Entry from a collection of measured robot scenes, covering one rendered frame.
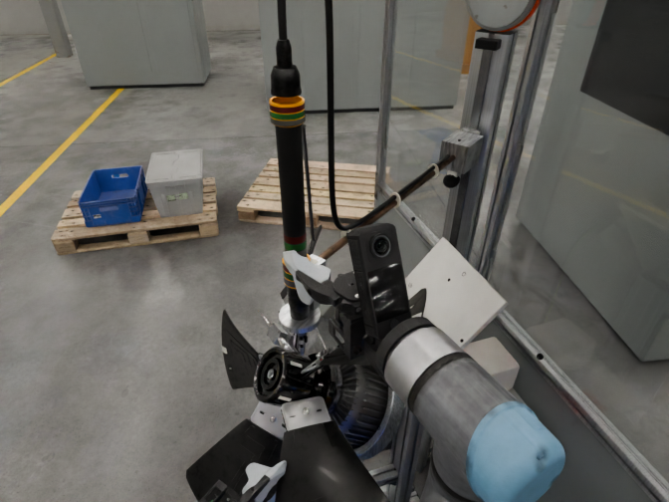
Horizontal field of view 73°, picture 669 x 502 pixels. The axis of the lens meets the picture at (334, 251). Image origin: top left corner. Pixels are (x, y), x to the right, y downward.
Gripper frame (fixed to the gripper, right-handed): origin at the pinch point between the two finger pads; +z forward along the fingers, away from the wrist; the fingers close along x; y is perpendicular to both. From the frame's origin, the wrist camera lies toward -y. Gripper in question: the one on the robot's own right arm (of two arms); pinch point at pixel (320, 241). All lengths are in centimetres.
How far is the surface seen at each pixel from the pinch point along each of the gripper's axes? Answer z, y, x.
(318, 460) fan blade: -0.7, 46.6, -2.6
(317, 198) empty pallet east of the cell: 265, 146, 128
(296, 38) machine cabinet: 509, 61, 227
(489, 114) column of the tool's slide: 34, 3, 64
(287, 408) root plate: 11.7, 45.6, -3.2
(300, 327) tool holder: 5.8, 19.2, -1.4
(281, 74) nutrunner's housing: 6.5, -19.6, -0.9
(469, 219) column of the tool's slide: 35, 33, 64
